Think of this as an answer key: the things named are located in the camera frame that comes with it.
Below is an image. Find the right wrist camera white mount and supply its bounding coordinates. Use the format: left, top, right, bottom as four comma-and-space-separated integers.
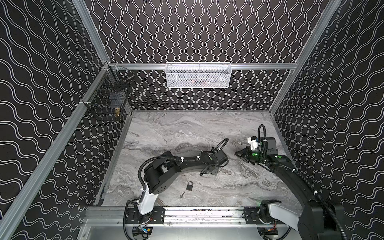
247, 136, 260, 151

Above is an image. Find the black corrugated cable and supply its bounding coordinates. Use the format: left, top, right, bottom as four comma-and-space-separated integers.
257, 124, 349, 240
137, 137, 230, 193

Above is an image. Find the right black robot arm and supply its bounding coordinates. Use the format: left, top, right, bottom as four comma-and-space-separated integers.
235, 136, 347, 240

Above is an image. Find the black padlock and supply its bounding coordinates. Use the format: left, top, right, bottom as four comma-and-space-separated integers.
186, 181, 194, 191

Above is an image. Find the right black corrugated cable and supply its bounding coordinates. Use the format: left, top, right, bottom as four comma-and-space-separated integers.
257, 124, 349, 240

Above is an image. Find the brass padlock in basket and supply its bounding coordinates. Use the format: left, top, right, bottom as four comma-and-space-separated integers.
115, 108, 121, 117

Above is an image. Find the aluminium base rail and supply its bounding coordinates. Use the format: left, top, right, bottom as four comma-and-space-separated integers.
85, 205, 304, 227

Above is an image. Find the black wire wall basket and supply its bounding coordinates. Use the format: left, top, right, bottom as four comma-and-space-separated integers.
86, 63, 136, 123

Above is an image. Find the white mesh wall basket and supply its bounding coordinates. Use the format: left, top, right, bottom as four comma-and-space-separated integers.
165, 62, 232, 89

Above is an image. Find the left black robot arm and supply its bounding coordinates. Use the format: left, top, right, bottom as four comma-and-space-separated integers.
138, 149, 229, 216

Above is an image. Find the left black corrugated cable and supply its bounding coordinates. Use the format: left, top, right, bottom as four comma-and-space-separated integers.
137, 137, 230, 193

